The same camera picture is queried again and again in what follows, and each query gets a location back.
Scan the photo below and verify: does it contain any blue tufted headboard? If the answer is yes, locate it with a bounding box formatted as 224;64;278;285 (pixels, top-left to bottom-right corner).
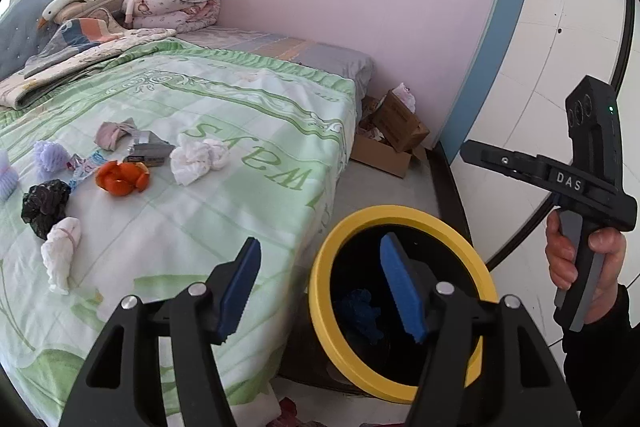
0;0;58;79

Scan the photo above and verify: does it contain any blue orange striped pillow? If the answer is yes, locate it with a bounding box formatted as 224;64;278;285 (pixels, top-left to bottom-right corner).
22;8;126;78

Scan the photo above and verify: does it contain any green patterned quilt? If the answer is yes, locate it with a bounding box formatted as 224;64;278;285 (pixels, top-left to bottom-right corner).
1;39;360;426

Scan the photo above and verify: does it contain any white tissue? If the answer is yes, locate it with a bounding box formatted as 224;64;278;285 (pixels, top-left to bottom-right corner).
169;136;230;186

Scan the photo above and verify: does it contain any black plastic bag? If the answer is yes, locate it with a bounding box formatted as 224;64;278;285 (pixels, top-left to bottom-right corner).
21;179;70;239

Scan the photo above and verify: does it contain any striped bed sheet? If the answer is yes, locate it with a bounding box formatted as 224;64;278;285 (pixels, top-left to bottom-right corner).
178;26;375;102

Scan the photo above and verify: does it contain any white cloth bundle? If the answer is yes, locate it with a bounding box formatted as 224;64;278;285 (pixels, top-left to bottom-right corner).
40;217;82;295

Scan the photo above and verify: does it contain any orange peel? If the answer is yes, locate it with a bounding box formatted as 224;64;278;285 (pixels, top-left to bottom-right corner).
96;160;150;197

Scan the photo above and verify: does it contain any cardboard box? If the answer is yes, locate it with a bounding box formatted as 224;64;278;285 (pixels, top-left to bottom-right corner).
350;82;430;179

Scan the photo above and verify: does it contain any silver snack bag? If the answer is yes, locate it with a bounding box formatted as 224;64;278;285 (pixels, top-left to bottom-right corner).
122;130;175;167

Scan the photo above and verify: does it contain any pink cloth scrap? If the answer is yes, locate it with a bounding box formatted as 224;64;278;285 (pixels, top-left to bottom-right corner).
94;118;138;152

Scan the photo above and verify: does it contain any yellow rimmed black trash bin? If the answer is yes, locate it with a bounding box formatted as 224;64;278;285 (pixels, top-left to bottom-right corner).
309;205;498;404

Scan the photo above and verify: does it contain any folded cartoon blanket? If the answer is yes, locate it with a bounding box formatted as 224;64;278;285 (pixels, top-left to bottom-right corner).
1;28;177;109

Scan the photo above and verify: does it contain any blue candy wrapper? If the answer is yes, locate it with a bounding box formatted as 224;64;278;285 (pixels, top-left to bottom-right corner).
67;150;107;192

